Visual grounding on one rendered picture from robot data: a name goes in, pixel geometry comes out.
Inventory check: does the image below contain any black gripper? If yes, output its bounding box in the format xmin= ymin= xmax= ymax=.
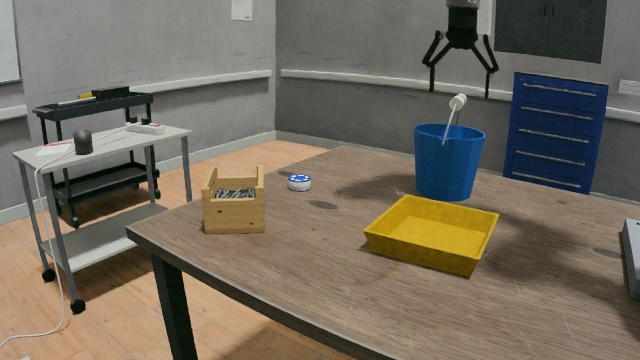
xmin=422 ymin=8 xmax=499 ymax=99

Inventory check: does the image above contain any blue bucket with white handle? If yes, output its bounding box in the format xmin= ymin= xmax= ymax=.
xmin=414 ymin=94 xmax=485 ymax=202

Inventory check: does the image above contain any wooden crate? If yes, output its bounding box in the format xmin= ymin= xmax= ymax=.
xmin=201 ymin=165 xmax=265 ymax=234

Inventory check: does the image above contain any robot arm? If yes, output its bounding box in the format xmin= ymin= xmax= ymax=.
xmin=446 ymin=0 xmax=480 ymax=10

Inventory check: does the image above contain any yellow shallow tray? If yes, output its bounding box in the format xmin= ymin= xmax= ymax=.
xmin=363 ymin=195 xmax=499 ymax=277

